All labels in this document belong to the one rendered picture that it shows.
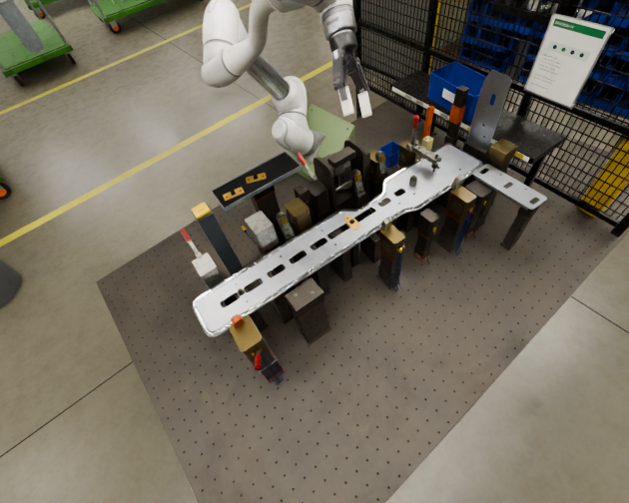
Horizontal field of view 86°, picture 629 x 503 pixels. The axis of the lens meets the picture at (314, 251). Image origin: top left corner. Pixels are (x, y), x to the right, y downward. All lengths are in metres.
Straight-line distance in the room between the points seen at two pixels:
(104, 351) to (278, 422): 1.68
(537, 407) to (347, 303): 1.23
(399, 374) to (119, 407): 1.78
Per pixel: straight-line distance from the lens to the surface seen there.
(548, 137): 1.90
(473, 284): 1.66
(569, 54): 1.83
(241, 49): 1.37
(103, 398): 2.67
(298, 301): 1.20
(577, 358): 2.49
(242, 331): 1.17
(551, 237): 1.94
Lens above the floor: 2.08
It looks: 53 degrees down
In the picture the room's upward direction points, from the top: 12 degrees counter-clockwise
